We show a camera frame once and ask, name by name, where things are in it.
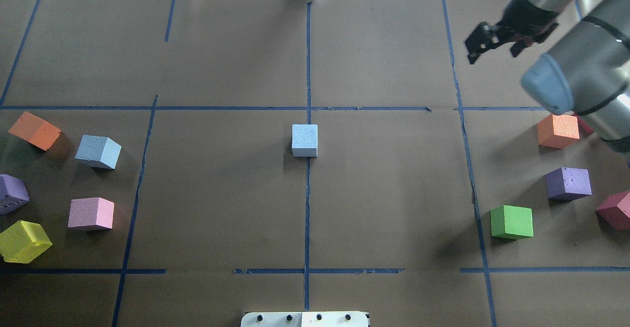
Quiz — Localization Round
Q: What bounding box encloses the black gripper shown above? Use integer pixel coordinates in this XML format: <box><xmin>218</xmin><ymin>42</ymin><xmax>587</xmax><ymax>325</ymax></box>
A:
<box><xmin>464</xmin><ymin>19</ymin><xmax>560</xmax><ymax>65</ymax></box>

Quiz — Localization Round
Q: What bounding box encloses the light blue block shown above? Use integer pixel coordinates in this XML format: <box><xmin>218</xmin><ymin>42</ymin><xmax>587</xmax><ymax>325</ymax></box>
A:
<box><xmin>291</xmin><ymin>124</ymin><xmax>318</xmax><ymax>157</ymax></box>
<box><xmin>75</xmin><ymin>134</ymin><xmax>122</xmax><ymax>170</ymax></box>

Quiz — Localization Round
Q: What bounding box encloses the purple foam block right side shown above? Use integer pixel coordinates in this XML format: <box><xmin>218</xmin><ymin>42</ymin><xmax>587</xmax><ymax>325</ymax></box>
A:
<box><xmin>544</xmin><ymin>167</ymin><xmax>592</xmax><ymax>201</ymax></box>

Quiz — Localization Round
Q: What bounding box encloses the purple foam block left side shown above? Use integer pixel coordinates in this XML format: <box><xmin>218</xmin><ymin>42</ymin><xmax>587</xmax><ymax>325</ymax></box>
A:
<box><xmin>0</xmin><ymin>174</ymin><xmax>30</xmax><ymax>215</ymax></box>

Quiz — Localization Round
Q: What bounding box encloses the orange foam block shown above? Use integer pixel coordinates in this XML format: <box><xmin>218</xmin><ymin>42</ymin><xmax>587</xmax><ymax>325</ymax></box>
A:
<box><xmin>536</xmin><ymin>114</ymin><xmax>580</xmax><ymax>149</ymax></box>
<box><xmin>8</xmin><ymin>111</ymin><xmax>62</xmax><ymax>151</ymax></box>

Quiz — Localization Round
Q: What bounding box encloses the green foam block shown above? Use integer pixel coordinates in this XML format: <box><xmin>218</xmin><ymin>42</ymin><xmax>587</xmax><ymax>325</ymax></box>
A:
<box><xmin>490</xmin><ymin>204</ymin><xmax>534</xmax><ymax>240</ymax></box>

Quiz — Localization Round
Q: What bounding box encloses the purple foam block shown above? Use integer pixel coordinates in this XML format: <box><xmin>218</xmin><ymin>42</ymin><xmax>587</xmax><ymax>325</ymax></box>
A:
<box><xmin>544</xmin><ymin>167</ymin><xmax>592</xmax><ymax>201</ymax></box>
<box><xmin>0</xmin><ymin>174</ymin><xmax>30</xmax><ymax>215</ymax></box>

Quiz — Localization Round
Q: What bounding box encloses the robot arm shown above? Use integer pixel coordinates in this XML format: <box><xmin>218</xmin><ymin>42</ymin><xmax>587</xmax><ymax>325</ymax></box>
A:
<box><xmin>464</xmin><ymin>0</ymin><xmax>630</xmax><ymax>160</ymax></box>

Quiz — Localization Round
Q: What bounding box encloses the orange foam block right side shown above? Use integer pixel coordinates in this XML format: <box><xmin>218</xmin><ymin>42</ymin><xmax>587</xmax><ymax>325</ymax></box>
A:
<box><xmin>536</xmin><ymin>114</ymin><xmax>580</xmax><ymax>149</ymax></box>

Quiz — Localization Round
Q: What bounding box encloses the crimson foam block near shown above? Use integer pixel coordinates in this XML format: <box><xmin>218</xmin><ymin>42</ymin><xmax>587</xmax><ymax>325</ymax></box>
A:
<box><xmin>596</xmin><ymin>192</ymin><xmax>630</xmax><ymax>230</ymax></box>

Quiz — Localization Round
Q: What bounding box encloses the orange foam block left side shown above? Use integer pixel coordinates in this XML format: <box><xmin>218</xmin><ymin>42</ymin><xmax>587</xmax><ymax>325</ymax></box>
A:
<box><xmin>8</xmin><ymin>111</ymin><xmax>62</xmax><ymax>151</ymax></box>

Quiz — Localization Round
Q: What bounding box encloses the crimson foam block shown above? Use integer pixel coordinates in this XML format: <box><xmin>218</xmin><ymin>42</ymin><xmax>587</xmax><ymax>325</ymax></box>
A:
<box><xmin>596</xmin><ymin>192</ymin><xmax>630</xmax><ymax>230</ymax></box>
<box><xmin>572</xmin><ymin>113</ymin><xmax>594</xmax><ymax>134</ymax></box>

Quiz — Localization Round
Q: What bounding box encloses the yellow foam block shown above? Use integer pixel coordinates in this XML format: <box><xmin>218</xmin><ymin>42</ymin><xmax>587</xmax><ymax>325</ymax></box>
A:
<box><xmin>0</xmin><ymin>220</ymin><xmax>53</xmax><ymax>264</ymax></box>

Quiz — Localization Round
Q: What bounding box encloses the crimson foam block far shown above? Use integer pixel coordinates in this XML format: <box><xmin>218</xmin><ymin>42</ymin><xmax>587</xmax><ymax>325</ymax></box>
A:
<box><xmin>572</xmin><ymin>113</ymin><xmax>594</xmax><ymax>134</ymax></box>

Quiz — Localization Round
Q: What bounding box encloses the pink foam block left side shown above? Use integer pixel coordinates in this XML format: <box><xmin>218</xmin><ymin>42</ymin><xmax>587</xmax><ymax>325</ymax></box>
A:
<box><xmin>67</xmin><ymin>197</ymin><xmax>115</xmax><ymax>232</ymax></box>

